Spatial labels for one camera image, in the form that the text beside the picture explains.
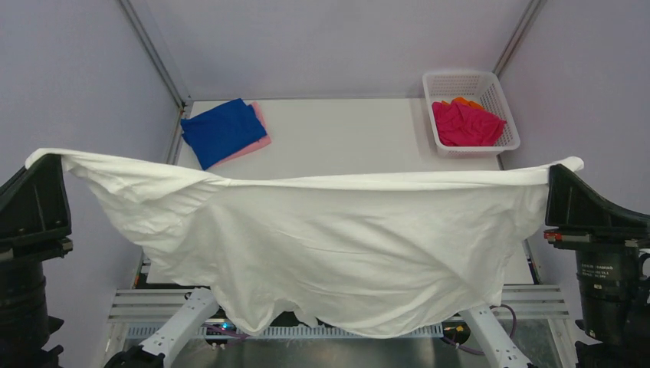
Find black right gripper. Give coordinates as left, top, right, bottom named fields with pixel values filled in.
left=543, top=159, right=650, bottom=337

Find white t shirt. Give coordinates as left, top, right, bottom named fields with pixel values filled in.
left=24, top=147, right=585, bottom=340

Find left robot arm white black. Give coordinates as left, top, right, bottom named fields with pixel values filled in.
left=1, top=154, right=235, bottom=367

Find white plastic laundry basket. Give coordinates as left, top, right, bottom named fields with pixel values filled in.
left=422, top=70, right=520, bottom=158

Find magenta t shirt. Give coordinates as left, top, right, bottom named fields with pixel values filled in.
left=432, top=102, right=507, bottom=147

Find orange t shirt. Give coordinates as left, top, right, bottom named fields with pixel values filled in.
left=452, top=97, right=484, bottom=110

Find folded blue t shirt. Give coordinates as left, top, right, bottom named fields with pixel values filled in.
left=181, top=99, right=268, bottom=170

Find folded pink t shirt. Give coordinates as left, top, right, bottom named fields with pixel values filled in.
left=215, top=99, right=271, bottom=165

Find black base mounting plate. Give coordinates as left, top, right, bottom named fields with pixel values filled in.
left=271, top=311, right=333, bottom=328

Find aluminium frame rails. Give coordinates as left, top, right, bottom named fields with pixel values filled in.
left=108, top=255, right=577, bottom=367

